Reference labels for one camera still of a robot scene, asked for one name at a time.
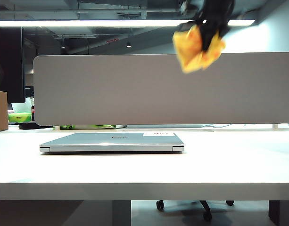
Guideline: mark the brown cardboard box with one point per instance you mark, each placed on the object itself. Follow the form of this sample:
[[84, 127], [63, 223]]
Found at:
[[0, 110]]

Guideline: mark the grey narrow table leg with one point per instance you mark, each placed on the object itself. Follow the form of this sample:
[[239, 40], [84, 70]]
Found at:
[[121, 213]]

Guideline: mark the small pendant ceiling lamp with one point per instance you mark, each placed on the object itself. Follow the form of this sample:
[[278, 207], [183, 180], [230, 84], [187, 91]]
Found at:
[[128, 45], [63, 46]]

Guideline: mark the grey fabric desk divider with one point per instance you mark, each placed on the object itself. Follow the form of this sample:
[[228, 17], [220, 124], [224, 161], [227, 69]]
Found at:
[[134, 89]]

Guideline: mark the large dark display panel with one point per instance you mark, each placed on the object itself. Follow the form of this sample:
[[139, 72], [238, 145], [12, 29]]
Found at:
[[7, 66]]

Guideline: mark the silver closed laptop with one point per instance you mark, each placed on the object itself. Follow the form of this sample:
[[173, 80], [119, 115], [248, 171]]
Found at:
[[99, 142]]

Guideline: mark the black flat object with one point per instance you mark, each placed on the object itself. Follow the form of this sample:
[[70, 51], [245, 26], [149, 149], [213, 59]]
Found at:
[[30, 126]]

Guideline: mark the dark wide table leg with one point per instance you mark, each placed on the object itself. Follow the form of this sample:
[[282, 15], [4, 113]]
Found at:
[[283, 213]]

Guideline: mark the red-label cola bottle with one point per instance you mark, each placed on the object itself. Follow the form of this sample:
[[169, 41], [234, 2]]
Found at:
[[33, 113]]

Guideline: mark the white red-print sticker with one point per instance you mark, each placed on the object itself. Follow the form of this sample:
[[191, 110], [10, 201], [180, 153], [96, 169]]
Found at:
[[159, 134]]

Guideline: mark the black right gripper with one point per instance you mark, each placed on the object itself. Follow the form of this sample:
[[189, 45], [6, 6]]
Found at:
[[212, 9]]

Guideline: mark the yellow microfibre rag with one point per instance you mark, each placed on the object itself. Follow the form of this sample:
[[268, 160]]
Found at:
[[190, 51]]

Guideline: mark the black office chair base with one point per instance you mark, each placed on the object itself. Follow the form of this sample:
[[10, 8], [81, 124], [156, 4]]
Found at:
[[206, 208]]

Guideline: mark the white divider bracket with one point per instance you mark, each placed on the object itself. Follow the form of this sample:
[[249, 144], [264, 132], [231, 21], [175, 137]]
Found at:
[[56, 127], [275, 126]]

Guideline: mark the green plastic package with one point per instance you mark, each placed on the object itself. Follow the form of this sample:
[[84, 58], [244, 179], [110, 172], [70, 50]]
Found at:
[[87, 126]]

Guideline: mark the long ceiling light strip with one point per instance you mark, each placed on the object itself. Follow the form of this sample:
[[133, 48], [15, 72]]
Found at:
[[87, 23]]

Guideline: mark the green tissue box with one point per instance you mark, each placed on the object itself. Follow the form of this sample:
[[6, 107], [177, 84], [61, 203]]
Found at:
[[19, 117]]

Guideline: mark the white paper tissue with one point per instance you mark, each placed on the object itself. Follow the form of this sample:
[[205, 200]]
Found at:
[[21, 106]]

